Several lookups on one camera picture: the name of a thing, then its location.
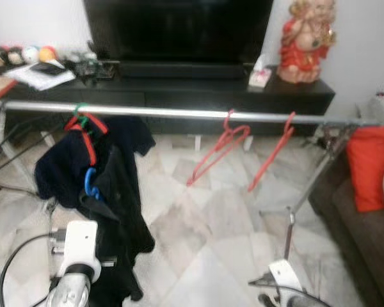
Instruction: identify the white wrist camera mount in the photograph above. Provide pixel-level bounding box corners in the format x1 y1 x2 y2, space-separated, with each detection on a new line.
269 259 303 294
51 221 102 282

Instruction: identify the black round plush toy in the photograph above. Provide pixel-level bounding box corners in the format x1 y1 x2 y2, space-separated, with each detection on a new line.
3 46 23 66

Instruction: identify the navy shirt red collar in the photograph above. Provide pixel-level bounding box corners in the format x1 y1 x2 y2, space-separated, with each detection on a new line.
35 114 156 212

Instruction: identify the pink white tissue box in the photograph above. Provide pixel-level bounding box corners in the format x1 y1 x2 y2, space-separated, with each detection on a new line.
248 56 272 88

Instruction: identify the black wallet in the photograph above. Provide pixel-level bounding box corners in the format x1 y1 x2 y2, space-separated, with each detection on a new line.
38 62 68 76

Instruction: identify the blue plastic hanger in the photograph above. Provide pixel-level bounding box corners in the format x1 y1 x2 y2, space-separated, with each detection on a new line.
84 168 103 202

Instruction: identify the dark grey fabric sofa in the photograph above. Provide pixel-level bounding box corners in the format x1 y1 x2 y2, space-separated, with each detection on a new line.
308 122 384 307

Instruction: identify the black flat screen television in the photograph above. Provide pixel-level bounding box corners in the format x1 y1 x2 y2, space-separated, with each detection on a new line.
83 0 274 63

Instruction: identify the red plastic hanger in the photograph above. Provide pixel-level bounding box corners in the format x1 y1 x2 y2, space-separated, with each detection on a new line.
248 112 296 193
186 109 251 187

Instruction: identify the black soundbar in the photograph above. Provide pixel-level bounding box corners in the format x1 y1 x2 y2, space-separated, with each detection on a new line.
120 61 247 79

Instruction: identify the red laughing Buddha statue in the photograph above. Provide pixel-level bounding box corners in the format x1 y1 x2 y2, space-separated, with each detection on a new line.
278 0 337 84

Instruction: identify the black low TV cabinet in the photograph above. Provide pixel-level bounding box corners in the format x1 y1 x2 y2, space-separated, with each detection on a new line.
0 61 335 136

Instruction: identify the silver metal clothes rack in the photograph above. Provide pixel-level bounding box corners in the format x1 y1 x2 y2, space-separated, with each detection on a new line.
0 99 381 260

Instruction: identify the green plastic hanger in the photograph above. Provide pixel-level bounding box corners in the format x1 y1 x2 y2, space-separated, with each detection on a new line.
72 104 90 129

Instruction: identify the red square cushion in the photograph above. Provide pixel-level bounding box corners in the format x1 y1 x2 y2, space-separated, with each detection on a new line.
346 126 384 213

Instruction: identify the plain black garment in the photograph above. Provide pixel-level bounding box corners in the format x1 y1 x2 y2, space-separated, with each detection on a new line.
77 144 156 306

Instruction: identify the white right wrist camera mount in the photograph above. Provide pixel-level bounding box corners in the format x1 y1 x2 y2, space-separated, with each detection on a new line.
269 259 303 294

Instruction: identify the black remote control holder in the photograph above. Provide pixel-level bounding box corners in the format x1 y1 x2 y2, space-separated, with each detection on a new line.
74 52 116 81

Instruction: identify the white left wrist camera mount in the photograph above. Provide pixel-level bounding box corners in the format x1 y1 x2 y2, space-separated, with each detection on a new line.
51 221 102 282

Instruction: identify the white round plush toy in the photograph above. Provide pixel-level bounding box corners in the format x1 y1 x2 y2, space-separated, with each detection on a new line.
22 46 39 63

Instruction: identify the white paper stack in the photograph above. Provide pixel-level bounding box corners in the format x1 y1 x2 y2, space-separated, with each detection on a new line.
4 61 76 90

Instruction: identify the orange round plush toy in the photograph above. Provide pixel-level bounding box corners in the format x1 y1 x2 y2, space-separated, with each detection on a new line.
38 46 57 63

